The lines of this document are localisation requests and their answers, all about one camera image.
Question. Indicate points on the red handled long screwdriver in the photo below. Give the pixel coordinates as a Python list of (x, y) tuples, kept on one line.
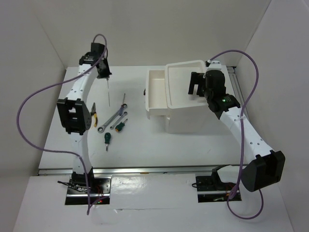
[(108, 91)]

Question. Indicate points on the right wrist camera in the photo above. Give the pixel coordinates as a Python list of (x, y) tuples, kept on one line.
[(213, 65)]

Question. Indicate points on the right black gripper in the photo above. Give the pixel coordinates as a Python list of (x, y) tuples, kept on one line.
[(196, 79)]

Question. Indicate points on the large silver ratchet wrench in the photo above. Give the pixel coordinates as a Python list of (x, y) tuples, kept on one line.
[(102, 128)]

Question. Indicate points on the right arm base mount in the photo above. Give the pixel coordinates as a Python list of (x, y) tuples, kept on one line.
[(210, 188)]

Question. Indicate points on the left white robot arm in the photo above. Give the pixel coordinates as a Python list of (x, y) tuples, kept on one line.
[(76, 118)]

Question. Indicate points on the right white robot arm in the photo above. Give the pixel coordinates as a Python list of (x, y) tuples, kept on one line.
[(265, 166)]

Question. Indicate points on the blue red handled screwdriver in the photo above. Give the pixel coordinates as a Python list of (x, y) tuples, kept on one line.
[(122, 101)]

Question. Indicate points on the white drawer cabinet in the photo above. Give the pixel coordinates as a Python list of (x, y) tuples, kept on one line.
[(187, 113)]

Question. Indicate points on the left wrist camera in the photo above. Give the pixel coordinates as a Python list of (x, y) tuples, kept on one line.
[(97, 48)]

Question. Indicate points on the green orange stubby screwdriver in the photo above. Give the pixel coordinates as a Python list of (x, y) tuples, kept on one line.
[(120, 126)]

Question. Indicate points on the front aluminium rail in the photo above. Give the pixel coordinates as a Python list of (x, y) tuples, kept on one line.
[(136, 170)]

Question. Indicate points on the small silver ratchet wrench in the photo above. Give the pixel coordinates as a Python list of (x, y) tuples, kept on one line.
[(118, 120)]

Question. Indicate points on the yellow black pliers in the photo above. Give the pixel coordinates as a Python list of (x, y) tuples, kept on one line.
[(94, 114)]

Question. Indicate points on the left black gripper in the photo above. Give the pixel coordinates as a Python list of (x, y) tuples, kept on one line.
[(106, 73)]

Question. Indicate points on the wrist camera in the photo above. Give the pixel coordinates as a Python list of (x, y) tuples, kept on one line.
[(97, 48), (213, 65)]

